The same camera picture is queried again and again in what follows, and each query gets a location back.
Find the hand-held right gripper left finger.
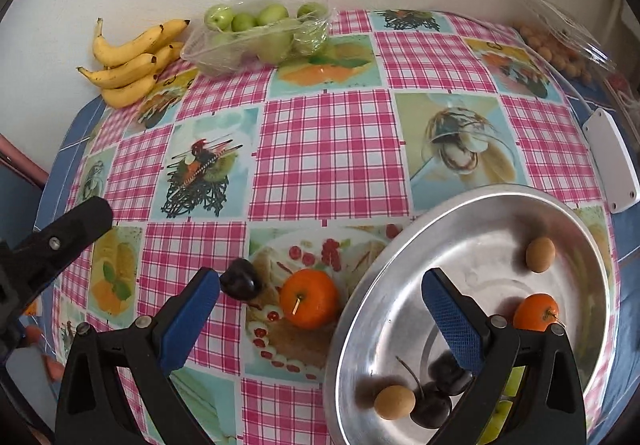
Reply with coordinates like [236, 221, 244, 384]
[55, 266, 222, 445]

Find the white plastic device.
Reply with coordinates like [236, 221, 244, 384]
[582, 108, 640, 214]

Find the green mango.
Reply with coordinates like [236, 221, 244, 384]
[480, 365, 526, 441]

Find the heap of tan longans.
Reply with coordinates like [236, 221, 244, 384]
[515, 22, 596, 83]

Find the clear plastic tray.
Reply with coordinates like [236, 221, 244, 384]
[180, 0, 338, 76]

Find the clear plastic box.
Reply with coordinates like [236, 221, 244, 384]
[510, 0, 618, 86]

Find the person's left hand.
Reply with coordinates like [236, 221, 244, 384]
[20, 324, 66, 382]

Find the pink board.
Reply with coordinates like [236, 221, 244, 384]
[0, 134, 49, 187]

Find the orange tangerine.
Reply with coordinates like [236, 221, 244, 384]
[512, 293, 561, 332]
[279, 268, 339, 330]

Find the pink checkered printed tablecloth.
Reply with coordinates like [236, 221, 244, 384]
[32, 8, 640, 445]

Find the brown longan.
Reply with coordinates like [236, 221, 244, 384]
[374, 385, 416, 421]
[525, 237, 556, 274]

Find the round metal basin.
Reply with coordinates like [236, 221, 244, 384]
[324, 184, 617, 445]

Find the pile of green jujubes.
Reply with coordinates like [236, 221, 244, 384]
[204, 1, 331, 65]

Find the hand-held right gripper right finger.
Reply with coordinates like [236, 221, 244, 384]
[420, 267, 587, 445]

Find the yellow banana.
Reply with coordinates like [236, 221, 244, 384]
[76, 53, 157, 89]
[152, 42, 185, 76]
[150, 18, 192, 48]
[92, 18, 168, 67]
[101, 74, 159, 108]

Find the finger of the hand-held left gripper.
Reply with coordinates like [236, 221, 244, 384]
[12, 196, 113, 293]

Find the dark purple plum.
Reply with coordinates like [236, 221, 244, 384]
[220, 257, 263, 301]

